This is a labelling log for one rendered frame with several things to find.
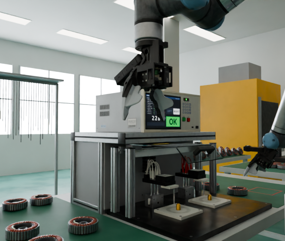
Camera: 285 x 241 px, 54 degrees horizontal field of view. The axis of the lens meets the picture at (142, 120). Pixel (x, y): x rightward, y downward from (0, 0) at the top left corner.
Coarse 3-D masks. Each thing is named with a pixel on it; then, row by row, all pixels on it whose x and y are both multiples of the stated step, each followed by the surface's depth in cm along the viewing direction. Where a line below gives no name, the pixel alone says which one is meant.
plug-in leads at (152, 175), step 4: (148, 160) 131; (152, 160) 133; (148, 164) 133; (152, 164) 129; (156, 164) 130; (152, 168) 128; (152, 172) 128; (156, 172) 133; (144, 176) 132; (148, 176) 132; (152, 176) 128
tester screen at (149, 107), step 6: (150, 102) 129; (174, 102) 140; (150, 108) 128; (174, 108) 140; (150, 114) 128; (156, 114) 131; (168, 114) 137; (174, 114) 140; (150, 120) 128; (150, 126) 128; (156, 126) 131; (162, 126) 134
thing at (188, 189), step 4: (180, 188) 146; (184, 188) 144; (188, 188) 145; (192, 188) 148; (180, 192) 146; (184, 192) 144; (188, 192) 145; (192, 192) 147; (180, 196) 146; (184, 196) 144; (188, 196) 145; (192, 196) 147
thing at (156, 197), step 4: (156, 192) 135; (148, 196) 129; (152, 196) 127; (156, 196) 129; (160, 196) 131; (152, 200) 127; (156, 200) 129; (160, 200) 131; (152, 204) 127; (156, 204) 128; (160, 204) 130
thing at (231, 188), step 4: (228, 188) 163; (232, 188) 161; (236, 188) 166; (240, 188) 165; (244, 188) 161; (228, 192) 162; (232, 192) 160; (236, 192) 158; (240, 192) 158; (244, 192) 158
